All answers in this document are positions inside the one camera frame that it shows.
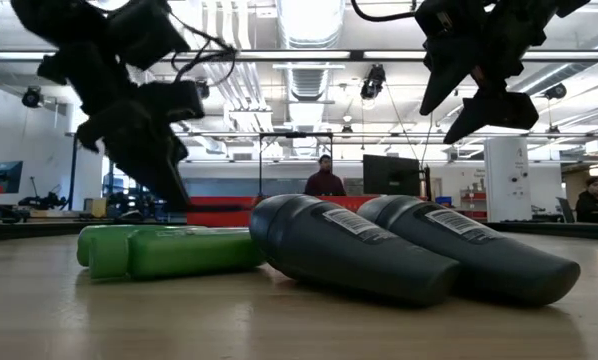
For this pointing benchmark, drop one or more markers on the red plastic basket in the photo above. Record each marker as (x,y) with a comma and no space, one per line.
(219,212)
(359,200)

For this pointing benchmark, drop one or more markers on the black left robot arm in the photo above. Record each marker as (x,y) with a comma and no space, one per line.
(54,17)

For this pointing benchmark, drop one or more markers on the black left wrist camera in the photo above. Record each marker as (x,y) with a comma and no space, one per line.
(144,30)

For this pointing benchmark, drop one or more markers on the black metal frame rig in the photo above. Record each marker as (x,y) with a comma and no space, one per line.
(260,165)

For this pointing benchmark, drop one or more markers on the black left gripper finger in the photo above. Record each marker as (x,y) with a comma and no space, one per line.
(171,102)
(139,150)

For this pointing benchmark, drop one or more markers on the person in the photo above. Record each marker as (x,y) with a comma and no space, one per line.
(324,182)
(591,205)

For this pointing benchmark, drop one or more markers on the black ceiling camera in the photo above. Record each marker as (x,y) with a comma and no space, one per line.
(31,96)
(556,91)
(374,82)

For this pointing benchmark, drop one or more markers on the grey deodorant bottle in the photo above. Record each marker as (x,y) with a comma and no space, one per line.
(339,255)
(489,260)

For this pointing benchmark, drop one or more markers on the white round pillar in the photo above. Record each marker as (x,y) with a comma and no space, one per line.
(508,180)

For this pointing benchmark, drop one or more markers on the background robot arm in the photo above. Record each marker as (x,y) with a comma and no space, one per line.
(41,201)

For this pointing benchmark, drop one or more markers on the green travel bottle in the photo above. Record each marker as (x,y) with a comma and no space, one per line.
(189,252)
(94,237)

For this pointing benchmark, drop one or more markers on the silver ceiling duct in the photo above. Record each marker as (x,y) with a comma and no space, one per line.
(309,30)

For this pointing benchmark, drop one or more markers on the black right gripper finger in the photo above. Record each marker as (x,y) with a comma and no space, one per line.
(444,75)
(504,112)

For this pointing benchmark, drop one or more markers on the black computer monitor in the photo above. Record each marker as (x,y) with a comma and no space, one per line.
(391,175)

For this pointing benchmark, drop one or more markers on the wall monitor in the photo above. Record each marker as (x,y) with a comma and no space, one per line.
(6,176)

